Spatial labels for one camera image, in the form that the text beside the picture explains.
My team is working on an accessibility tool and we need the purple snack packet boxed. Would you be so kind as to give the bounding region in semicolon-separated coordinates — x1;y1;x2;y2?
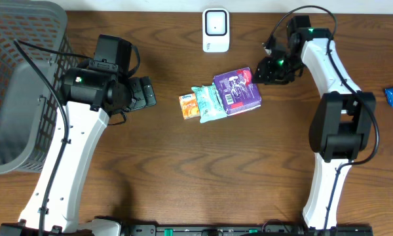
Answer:
213;67;262;116

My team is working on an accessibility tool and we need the orange tissue packet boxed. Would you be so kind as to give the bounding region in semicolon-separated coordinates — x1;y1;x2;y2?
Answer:
179;93;200;120

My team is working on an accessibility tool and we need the teal wet wipes packet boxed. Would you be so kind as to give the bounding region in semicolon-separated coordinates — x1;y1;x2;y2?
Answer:
191;84;227;123

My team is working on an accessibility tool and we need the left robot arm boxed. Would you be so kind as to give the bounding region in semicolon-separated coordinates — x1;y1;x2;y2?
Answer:
0;34;157;235

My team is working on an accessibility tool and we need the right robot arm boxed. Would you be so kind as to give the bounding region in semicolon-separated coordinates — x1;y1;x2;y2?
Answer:
252;15;379;233

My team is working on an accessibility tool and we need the grey plastic mesh basket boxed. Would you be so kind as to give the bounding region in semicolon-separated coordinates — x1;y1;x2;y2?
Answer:
0;1;79;174

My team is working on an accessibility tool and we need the right black cable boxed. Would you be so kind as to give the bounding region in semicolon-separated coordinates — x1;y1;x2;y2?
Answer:
267;5;380;236

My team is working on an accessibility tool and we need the black cable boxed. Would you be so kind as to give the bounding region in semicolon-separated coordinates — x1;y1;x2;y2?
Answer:
13;38;92;236
267;5;380;236

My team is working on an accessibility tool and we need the left black cable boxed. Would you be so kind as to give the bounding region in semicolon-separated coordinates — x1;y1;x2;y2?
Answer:
13;38;92;236

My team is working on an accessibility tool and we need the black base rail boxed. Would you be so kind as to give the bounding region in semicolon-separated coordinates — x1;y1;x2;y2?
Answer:
120;223;374;236

